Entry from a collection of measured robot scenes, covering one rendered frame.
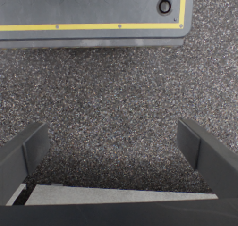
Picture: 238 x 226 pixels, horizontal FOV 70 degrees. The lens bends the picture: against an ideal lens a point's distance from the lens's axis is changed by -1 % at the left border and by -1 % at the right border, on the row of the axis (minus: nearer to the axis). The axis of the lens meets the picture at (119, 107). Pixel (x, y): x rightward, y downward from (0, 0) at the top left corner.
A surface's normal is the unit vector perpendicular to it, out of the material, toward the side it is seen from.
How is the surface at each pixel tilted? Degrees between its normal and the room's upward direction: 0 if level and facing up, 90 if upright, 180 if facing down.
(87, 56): 0
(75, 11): 0
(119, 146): 0
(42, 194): 90
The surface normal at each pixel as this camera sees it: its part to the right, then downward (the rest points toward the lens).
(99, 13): 0.03, 0.28
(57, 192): 0.09, -0.96
